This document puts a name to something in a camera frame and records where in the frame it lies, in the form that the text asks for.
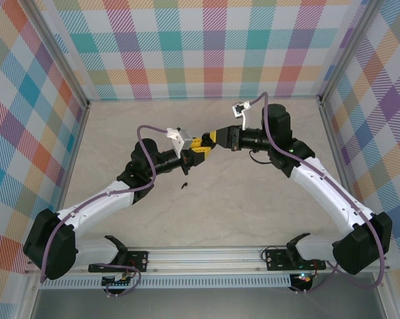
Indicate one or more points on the aluminium table side rail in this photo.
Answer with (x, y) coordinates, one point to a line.
(74, 149)
(332, 133)

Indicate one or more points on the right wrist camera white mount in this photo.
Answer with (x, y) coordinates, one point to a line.
(240, 108)

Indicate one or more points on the grey metal shelf panel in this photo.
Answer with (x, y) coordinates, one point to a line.
(203, 304)

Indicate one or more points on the aluminium frame post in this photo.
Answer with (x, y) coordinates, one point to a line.
(347, 54)
(57, 54)

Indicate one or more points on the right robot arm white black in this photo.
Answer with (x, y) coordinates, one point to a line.
(326, 192)

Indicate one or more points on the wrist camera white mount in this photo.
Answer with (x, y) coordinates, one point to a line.
(240, 108)
(180, 139)

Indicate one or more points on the aluminium mounting rail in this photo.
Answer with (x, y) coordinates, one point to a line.
(203, 259)

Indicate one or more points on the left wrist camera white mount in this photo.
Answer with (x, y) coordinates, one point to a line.
(180, 139)

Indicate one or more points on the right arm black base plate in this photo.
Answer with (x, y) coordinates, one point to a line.
(276, 260)

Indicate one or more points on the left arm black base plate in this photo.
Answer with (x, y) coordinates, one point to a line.
(138, 260)

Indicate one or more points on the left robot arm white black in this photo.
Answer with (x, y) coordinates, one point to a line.
(93, 206)

